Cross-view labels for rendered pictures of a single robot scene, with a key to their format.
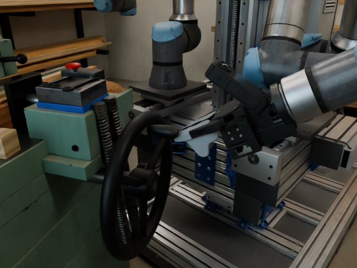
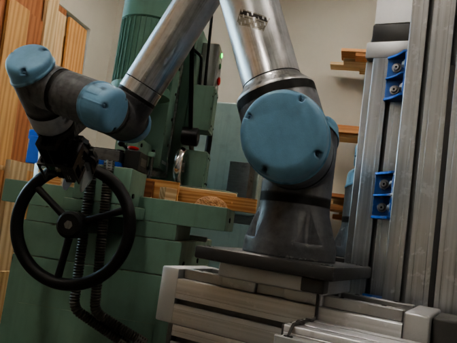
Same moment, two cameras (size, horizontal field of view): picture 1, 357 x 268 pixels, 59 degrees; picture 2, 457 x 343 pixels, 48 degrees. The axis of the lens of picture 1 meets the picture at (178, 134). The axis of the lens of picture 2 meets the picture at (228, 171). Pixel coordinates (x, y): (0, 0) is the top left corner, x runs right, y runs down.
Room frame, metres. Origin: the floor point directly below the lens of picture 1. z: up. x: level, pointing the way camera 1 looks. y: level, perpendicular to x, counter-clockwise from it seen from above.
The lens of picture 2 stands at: (0.60, -1.15, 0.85)
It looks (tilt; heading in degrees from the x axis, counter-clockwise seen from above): 6 degrees up; 78
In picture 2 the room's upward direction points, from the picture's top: 8 degrees clockwise
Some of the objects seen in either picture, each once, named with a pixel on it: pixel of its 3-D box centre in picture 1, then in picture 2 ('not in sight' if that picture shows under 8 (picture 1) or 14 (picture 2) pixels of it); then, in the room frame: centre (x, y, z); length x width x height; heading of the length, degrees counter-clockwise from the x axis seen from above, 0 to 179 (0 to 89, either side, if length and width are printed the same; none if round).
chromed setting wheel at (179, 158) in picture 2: not in sight; (180, 166); (0.79, 0.48, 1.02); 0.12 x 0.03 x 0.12; 71
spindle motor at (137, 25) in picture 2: not in sight; (147, 47); (0.63, 0.39, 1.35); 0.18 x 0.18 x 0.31
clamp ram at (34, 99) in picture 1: (39, 100); not in sight; (0.62, 0.29, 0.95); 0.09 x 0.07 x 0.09; 161
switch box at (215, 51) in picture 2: not in sight; (210, 69); (0.87, 0.65, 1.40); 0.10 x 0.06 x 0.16; 71
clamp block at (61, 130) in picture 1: (79, 121); (111, 186); (0.59, 0.20, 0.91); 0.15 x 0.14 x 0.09; 161
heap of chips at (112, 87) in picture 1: (99, 85); (212, 201); (0.86, 0.22, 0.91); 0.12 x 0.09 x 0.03; 71
